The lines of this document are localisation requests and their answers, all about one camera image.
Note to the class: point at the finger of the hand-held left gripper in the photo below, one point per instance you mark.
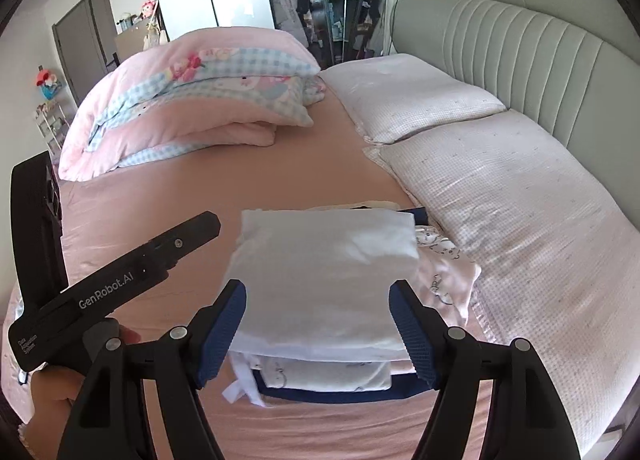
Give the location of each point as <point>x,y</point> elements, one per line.
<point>185,235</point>

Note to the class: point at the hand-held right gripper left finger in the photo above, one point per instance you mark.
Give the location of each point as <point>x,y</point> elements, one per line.
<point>222,335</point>

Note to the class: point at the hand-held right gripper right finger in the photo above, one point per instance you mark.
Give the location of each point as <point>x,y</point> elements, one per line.
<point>412,330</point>

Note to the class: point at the white shirt navy trim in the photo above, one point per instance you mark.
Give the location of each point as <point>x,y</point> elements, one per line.
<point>325,280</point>

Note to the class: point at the glass wardrobe with clothes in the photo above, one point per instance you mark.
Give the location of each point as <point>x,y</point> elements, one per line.
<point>320,4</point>

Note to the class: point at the person's left hand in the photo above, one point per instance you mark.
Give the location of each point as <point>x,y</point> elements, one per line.
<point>55,390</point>

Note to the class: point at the pink bed sheet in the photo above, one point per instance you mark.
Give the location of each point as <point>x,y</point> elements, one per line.
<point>150,200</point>

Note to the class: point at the light blue printed folded garment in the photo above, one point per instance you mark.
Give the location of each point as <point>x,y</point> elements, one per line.
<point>320,375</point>

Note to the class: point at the navy folded garment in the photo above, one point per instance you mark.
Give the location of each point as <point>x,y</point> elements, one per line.
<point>325,394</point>

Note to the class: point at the white waffle pillow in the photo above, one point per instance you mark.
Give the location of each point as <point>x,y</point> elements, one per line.
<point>525,250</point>
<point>415,94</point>

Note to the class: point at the pink folded quilt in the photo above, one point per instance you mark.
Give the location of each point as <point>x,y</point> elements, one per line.
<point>190,94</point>

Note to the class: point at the brown cabinet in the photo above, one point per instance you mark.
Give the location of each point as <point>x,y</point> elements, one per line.
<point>140,37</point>

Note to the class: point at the grey door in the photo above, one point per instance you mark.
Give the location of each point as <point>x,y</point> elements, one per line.
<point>82,44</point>

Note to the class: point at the pink-haired doll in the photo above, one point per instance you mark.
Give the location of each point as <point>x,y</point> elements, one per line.
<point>149,9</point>

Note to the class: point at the grey padded headboard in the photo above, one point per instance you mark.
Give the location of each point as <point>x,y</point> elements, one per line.
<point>525,34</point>

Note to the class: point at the red blue wall plush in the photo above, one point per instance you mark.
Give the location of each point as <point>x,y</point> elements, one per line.
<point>47,79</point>

